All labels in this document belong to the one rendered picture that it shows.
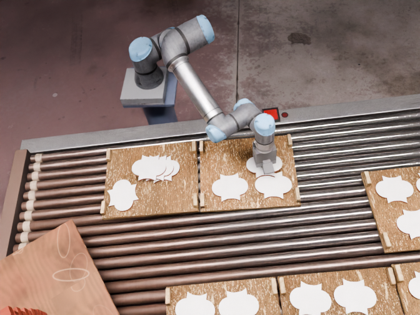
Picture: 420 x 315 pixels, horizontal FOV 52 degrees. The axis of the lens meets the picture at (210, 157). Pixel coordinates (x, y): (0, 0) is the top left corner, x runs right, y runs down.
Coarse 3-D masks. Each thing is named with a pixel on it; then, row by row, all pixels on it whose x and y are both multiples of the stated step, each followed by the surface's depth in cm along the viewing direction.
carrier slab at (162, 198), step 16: (176, 144) 195; (112, 160) 194; (128, 160) 193; (176, 160) 191; (192, 160) 190; (112, 176) 190; (128, 176) 189; (176, 176) 186; (192, 176) 185; (144, 192) 184; (160, 192) 183; (176, 192) 182; (192, 192) 181; (112, 208) 181; (144, 208) 179; (160, 208) 179; (176, 208) 178; (192, 208) 177
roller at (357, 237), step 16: (288, 240) 168; (304, 240) 167; (320, 240) 166; (336, 240) 166; (352, 240) 165; (368, 240) 165; (128, 256) 171; (144, 256) 170; (160, 256) 169; (176, 256) 169; (192, 256) 168; (208, 256) 168; (224, 256) 169
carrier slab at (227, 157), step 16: (208, 144) 194; (224, 144) 193; (240, 144) 192; (208, 160) 189; (224, 160) 188; (240, 160) 187; (288, 160) 185; (208, 176) 185; (240, 176) 183; (288, 176) 181; (208, 192) 180; (256, 192) 178; (288, 192) 177; (208, 208) 176; (224, 208) 176; (240, 208) 175; (256, 208) 175
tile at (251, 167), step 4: (276, 156) 184; (248, 160) 185; (252, 160) 184; (276, 160) 183; (280, 160) 183; (248, 164) 183; (252, 164) 183; (276, 164) 182; (280, 164) 182; (248, 168) 182; (252, 168) 182; (256, 168) 182; (260, 168) 182; (276, 168) 181; (280, 168) 181; (252, 172) 182; (256, 172) 181; (260, 172) 181; (272, 172) 180; (256, 176) 180; (260, 176) 181; (272, 176) 180
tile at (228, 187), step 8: (224, 176) 183; (232, 176) 182; (216, 184) 181; (224, 184) 181; (232, 184) 180; (240, 184) 180; (216, 192) 179; (224, 192) 178; (232, 192) 178; (240, 192) 178; (224, 200) 177
